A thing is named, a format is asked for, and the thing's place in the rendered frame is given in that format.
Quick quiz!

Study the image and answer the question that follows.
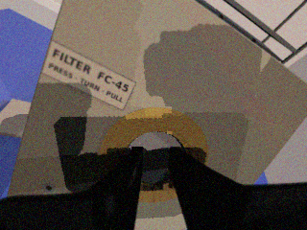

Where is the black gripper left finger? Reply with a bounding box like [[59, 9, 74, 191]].
[[0, 147, 143, 230]]

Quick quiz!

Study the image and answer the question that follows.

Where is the tan service panel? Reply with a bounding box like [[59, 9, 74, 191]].
[[7, 0, 307, 230]]

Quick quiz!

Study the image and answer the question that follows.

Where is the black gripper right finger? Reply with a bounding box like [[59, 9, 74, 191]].
[[169, 147, 307, 230]]

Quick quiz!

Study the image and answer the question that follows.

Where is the grey cylinder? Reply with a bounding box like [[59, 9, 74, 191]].
[[126, 131, 185, 183]]

